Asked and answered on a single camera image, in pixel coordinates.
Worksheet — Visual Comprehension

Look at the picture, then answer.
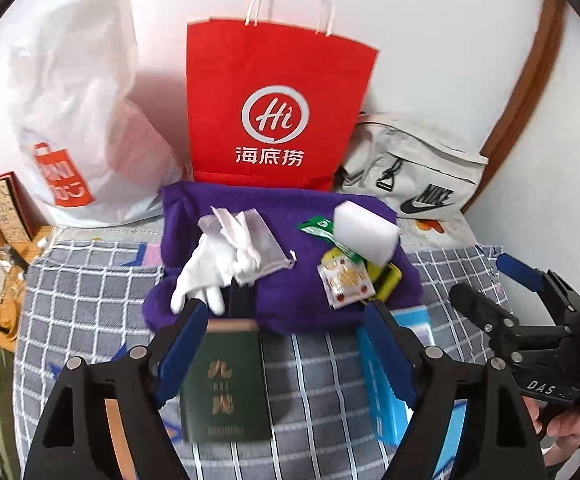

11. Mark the white mesh drawstring pouch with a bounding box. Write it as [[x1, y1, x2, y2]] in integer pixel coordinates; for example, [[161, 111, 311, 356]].
[[197, 207, 298, 281]]

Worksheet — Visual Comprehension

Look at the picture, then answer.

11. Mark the red paper bag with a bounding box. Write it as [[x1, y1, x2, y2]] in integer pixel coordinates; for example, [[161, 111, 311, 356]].
[[186, 0, 381, 192]]

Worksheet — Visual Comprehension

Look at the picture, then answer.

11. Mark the person's right hand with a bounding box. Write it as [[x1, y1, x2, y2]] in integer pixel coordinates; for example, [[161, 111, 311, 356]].
[[527, 396, 580, 466]]

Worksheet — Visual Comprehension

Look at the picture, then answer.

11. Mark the grey checked bedsheet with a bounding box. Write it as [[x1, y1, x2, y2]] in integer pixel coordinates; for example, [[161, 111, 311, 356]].
[[12, 240, 513, 480]]

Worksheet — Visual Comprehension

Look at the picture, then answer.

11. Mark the grey waist bag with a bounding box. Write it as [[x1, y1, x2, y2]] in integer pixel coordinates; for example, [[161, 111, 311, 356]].
[[334, 112, 491, 217]]

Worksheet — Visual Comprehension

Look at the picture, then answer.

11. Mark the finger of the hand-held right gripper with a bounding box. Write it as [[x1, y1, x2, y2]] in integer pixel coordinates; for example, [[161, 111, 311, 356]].
[[496, 252, 580, 330], [449, 282, 523, 356]]

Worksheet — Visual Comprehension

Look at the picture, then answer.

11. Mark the yellow black pouch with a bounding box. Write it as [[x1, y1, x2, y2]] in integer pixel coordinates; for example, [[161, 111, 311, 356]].
[[362, 260, 403, 303]]

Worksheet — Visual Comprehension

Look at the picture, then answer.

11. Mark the white floral bedsheet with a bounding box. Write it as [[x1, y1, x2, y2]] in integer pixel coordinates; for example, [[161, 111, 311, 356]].
[[400, 212, 471, 241]]

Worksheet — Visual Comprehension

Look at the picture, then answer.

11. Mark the dark green packet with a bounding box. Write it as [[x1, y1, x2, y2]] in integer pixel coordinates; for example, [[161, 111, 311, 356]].
[[296, 215, 343, 253]]

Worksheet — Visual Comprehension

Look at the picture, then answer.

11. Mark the wooden door frame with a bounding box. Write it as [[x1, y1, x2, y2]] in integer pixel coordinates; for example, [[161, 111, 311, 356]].
[[462, 0, 568, 216]]

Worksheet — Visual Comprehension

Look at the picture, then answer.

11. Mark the white sponge block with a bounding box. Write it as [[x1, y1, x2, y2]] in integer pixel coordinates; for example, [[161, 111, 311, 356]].
[[332, 200, 401, 268]]

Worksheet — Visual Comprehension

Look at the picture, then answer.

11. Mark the dark green box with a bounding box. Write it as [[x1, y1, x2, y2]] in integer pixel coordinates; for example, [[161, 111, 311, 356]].
[[179, 282, 273, 443]]

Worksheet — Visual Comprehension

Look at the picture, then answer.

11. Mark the white yellow snack packet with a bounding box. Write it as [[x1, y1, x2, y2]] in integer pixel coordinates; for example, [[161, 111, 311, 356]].
[[317, 254, 375, 307]]

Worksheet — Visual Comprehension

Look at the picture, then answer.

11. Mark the white plastic shopping bag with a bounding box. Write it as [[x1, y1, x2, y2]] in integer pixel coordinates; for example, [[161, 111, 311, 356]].
[[7, 0, 193, 223]]

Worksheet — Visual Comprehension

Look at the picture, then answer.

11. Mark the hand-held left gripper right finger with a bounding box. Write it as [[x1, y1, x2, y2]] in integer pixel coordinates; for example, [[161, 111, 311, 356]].
[[362, 300, 551, 480]]

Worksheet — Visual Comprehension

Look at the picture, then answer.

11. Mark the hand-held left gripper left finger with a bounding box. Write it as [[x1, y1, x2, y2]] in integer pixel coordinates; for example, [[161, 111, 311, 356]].
[[24, 297, 211, 480]]

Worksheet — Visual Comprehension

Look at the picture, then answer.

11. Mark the blue tissue pack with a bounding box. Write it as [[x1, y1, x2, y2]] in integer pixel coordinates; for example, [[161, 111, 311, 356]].
[[356, 307, 433, 448]]

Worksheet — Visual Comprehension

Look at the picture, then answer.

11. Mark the purple towel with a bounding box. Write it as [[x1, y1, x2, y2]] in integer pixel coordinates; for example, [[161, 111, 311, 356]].
[[142, 180, 423, 337]]

